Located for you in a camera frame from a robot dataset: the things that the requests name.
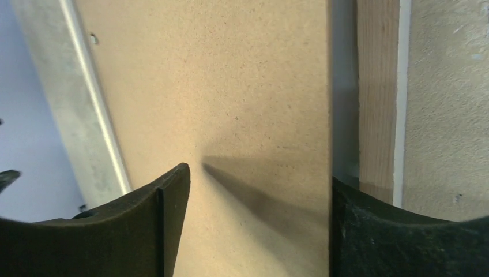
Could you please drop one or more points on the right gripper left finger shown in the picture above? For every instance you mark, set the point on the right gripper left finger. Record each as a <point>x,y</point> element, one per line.
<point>137,234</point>

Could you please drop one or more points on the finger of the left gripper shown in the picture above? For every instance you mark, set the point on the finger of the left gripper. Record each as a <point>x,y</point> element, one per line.
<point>7,178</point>

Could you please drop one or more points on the wooden picture frame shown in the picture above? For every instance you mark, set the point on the wooden picture frame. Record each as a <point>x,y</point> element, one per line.
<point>383,29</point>

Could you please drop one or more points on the brown fibreboard backing board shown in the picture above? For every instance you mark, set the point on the brown fibreboard backing board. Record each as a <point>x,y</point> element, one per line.
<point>242,92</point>

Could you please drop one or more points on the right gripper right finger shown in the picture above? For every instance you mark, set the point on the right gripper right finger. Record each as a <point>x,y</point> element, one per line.
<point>373,238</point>

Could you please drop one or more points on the aluminium rail frame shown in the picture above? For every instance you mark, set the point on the aluminium rail frame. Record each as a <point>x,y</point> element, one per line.
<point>60,51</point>

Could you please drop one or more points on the glossy photo print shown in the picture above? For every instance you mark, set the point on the glossy photo print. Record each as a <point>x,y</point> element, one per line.
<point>345,93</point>

